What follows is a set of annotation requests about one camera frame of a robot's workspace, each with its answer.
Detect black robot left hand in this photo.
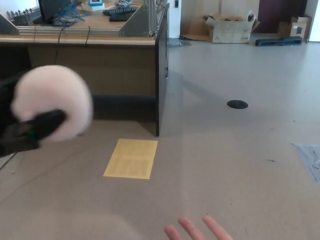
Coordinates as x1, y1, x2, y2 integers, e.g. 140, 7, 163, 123
0, 72, 68, 158

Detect person's bare hand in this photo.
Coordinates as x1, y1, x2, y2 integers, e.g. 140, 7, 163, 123
163, 215, 235, 240

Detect pink plush dumpling toy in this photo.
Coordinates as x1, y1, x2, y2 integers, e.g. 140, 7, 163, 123
11, 64, 95, 143

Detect yellow paper sheet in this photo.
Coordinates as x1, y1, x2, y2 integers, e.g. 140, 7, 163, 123
102, 138, 159, 180

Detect row of dark metal parts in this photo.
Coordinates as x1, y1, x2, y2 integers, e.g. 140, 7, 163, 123
4, 8, 35, 26

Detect wooden desk with dark sides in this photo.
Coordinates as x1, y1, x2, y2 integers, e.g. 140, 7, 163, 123
0, 9, 170, 138

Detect black monitor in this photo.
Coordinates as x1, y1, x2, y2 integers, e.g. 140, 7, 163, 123
33, 0, 73, 25

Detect black round floor cover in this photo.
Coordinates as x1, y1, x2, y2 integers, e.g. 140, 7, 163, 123
226, 99, 249, 110

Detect clear plastic sheet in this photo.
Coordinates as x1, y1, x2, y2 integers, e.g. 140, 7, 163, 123
291, 142, 320, 185

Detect white box with blue print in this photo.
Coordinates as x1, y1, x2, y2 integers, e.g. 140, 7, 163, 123
87, 0, 105, 12

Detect flat black device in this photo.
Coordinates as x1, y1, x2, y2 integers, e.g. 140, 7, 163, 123
109, 12, 132, 22

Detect black keyboard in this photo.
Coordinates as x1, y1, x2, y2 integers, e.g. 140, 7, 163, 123
102, 5, 139, 16

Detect crumpled clear plastic bag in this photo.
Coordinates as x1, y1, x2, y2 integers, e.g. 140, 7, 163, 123
168, 38, 192, 48

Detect large open cardboard box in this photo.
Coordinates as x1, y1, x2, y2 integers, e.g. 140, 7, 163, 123
202, 11, 261, 44

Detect dark blue flat bag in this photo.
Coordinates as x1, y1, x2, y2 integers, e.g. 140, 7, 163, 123
254, 36, 303, 48

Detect small open cardboard box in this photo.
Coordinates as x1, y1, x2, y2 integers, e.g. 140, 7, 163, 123
277, 14, 313, 42

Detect dark maroon door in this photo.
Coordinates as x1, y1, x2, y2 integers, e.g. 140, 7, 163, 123
257, 0, 308, 33

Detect blue cable bundle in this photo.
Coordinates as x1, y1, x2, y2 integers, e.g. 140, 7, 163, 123
52, 0, 88, 27

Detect aluminium profile frame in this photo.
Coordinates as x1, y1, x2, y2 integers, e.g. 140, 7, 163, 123
0, 0, 170, 38

